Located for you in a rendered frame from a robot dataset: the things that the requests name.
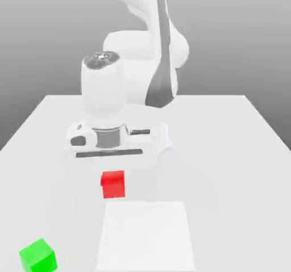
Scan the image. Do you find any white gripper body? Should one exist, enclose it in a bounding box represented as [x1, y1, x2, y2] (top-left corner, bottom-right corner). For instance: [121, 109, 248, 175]
[64, 148, 159, 171]

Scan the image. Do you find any small red cube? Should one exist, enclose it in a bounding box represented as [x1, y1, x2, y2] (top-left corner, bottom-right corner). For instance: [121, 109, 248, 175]
[100, 170, 126, 199]

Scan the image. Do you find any small green cube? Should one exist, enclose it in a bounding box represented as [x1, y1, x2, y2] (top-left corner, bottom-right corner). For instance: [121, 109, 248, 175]
[19, 238, 58, 272]

